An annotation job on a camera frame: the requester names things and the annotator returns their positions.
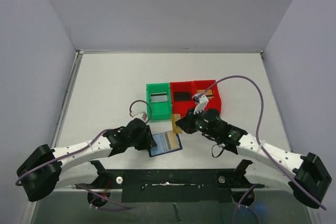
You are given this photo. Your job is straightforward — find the blue leather card holder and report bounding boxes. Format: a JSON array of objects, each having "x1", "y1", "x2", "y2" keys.
[{"x1": 149, "y1": 131, "x2": 183, "y2": 157}]

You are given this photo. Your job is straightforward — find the gold numbered card sleeve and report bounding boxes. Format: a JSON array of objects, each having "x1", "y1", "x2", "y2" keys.
[{"x1": 171, "y1": 113, "x2": 184, "y2": 134}]

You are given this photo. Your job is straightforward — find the gold VIP card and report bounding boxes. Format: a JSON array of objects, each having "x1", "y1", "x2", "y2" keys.
[{"x1": 197, "y1": 90, "x2": 213, "y2": 97}]

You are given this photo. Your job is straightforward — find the gold striped card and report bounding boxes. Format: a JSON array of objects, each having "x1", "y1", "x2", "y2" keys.
[{"x1": 164, "y1": 131, "x2": 180, "y2": 151}]

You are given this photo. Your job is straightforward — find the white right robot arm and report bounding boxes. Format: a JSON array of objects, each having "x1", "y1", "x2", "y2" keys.
[{"x1": 175, "y1": 109, "x2": 332, "y2": 209}]

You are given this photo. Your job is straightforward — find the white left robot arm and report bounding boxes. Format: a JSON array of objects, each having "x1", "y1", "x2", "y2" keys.
[{"x1": 15, "y1": 118, "x2": 156, "y2": 202}]

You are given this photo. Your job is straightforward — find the black card in red bin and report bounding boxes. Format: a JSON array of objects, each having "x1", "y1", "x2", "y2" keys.
[{"x1": 173, "y1": 92, "x2": 191, "y2": 102}]

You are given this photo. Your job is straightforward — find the silver card in green bin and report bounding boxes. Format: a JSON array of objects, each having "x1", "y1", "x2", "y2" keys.
[{"x1": 150, "y1": 92, "x2": 168, "y2": 103}]

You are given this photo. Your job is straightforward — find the red plastic bin right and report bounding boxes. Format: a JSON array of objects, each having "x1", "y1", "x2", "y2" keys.
[{"x1": 193, "y1": 80, "x2": 222, "y2": 112}]

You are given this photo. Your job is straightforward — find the red plastic bin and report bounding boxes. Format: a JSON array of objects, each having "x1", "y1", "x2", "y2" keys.
[
  {"x1": 170, "y1": 81, "x2": 195, "y2": 117},
  {"x1": 193, "y1": 80, "x2": 222, "y2": 112}
]

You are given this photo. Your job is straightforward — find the red plastic bin middle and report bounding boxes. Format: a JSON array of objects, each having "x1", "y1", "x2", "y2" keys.
[{"x1": 170, "y1": 81, "x2": 195, "y2": 117}]

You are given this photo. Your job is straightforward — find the green plastic bin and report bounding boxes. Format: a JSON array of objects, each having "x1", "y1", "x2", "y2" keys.
[{"x1": 146, "y1": 82, "x2": 172, "y2": 121}]

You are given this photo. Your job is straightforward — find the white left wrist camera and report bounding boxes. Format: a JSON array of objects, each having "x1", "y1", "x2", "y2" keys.
[{"x1": 129, "y1": 111, "x2": 148, "y2": 121}]

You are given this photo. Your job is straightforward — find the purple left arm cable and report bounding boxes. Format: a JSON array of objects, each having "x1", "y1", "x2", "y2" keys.
[{"x1": 15, "y1": 100, "x2": 153, "y2": 211}]

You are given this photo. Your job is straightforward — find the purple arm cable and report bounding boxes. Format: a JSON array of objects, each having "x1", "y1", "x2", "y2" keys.
[
  {"x1": 15, "y1": 100, "x2": 153, "y2": 211},
  {"x1": 195, "y1": 75, "x2": 328, "y2": 224}
]

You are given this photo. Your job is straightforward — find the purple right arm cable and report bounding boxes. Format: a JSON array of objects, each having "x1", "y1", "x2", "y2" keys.
[{"x1": 195, "y1": 75, "x2": 328, "y2": 224}]

